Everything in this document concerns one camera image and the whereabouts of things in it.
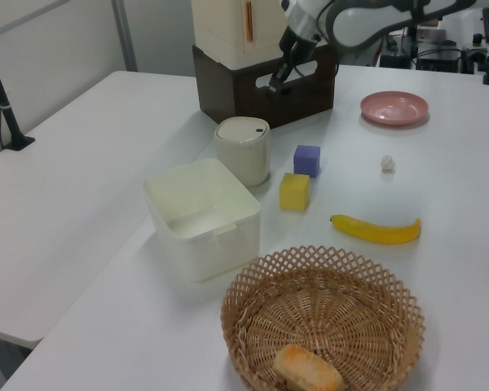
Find cream plastic storage box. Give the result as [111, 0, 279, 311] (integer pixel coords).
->
[142, 158, 263, 285]

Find black camera pole with base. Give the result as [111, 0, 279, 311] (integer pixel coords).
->
[0, 32, 37, 152]

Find cream trash can with lid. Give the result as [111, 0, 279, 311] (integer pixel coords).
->
[214, 116, 272, 188]

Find cream cabinet with copper handle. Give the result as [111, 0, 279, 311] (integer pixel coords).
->
[191, 0, 295, 69]

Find yellow foam cube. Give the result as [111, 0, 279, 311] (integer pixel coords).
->
[279, 172, 311, 212]

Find golden bread roll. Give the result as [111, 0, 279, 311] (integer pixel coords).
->
[273, 344, 346, 391]

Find yellow banana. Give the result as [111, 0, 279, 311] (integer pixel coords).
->
[329, 213, 423, 246]

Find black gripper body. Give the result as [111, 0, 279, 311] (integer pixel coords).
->
[277, 26, 317, 72]

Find purple foam cube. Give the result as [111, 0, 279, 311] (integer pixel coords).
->
[293, 144, 322, 179]

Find pink plate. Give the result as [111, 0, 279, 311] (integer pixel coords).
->
[359, 91, 430, 126]

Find black box on desk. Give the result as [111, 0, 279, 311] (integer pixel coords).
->
[381, 53, 411, 69]

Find woven wicker basket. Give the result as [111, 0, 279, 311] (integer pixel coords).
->
[220, 244, 426, 391]

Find dark brown box with cutout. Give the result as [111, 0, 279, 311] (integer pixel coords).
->
[192, 40, 337, 130]

